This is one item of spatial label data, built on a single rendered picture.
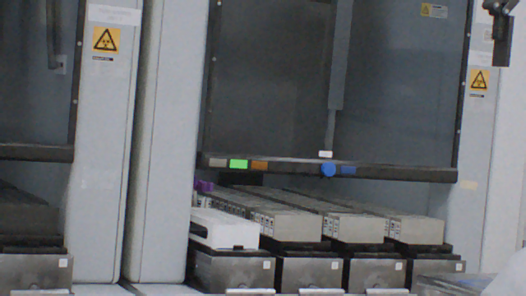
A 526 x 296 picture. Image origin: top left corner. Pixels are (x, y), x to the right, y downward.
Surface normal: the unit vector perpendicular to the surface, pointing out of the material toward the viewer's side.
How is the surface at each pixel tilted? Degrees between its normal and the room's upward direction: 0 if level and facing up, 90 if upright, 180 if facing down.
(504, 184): 90
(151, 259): 90
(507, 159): 90
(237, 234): 90
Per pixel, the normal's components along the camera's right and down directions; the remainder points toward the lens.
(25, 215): 0.45, 0.09
